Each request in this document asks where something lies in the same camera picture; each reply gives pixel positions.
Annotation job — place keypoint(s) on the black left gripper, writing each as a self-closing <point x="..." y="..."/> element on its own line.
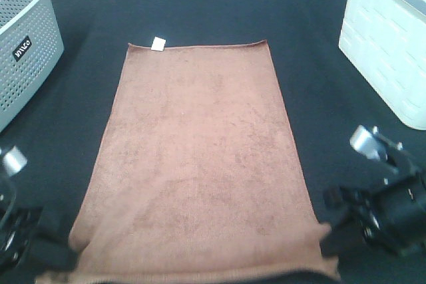
<point x="21" y="233"/>

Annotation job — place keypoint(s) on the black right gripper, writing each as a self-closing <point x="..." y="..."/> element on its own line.
<point x="391" y="219"/>

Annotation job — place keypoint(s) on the brown towel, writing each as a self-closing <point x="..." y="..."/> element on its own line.
<point x="197" y="178"/>

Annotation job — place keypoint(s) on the grey perforated laundry basket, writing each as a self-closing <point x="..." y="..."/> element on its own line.
<point x="31" y="46"/>

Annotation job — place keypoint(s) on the white storage bin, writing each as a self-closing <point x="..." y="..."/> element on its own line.
<point x="385" y="41"/>

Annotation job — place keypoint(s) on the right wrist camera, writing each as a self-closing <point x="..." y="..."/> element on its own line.
<point x="373" y="145"/>

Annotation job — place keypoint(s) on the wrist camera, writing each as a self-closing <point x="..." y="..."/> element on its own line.
<point x="12" y="161"/>
<point x="373" y="145"/>

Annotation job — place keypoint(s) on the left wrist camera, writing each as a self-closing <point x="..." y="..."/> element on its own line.
<point x="12" y="161"/>

